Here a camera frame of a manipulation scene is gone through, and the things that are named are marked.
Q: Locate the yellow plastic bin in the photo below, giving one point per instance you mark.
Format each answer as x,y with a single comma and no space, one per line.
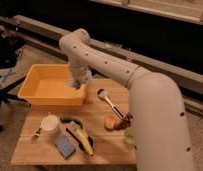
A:
47,84

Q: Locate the green chili pepper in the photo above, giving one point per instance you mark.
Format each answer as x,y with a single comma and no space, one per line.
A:
70,119

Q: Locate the white round container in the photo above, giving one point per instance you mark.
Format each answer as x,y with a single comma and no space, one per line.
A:
50,124

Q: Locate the peach fruit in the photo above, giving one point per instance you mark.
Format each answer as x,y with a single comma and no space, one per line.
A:
110,122

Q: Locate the beige brush with black edge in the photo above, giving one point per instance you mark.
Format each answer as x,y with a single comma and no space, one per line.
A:
72,127

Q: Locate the yellow banana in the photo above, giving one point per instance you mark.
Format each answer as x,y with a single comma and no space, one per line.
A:
84,140

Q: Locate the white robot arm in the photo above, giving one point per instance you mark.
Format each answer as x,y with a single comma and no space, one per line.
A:
159,121

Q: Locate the grey blue towel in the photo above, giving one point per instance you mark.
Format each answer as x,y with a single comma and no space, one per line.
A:
74,84

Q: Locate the green plastic cup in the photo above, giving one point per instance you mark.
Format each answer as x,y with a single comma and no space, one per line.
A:
128,137

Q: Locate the black camera tripod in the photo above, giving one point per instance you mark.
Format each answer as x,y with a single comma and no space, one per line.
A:
8,59

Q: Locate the dark red grapes bunch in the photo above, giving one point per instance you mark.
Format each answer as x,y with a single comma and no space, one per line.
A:
124,123

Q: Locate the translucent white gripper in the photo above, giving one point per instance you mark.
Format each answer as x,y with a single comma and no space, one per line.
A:
83,77

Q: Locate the black round dish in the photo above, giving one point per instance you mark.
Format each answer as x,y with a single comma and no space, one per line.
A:
91,142

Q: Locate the blue sponge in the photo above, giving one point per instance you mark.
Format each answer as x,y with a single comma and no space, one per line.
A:
64,146

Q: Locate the wooden folding table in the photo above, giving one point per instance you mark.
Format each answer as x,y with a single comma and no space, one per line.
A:
109,147

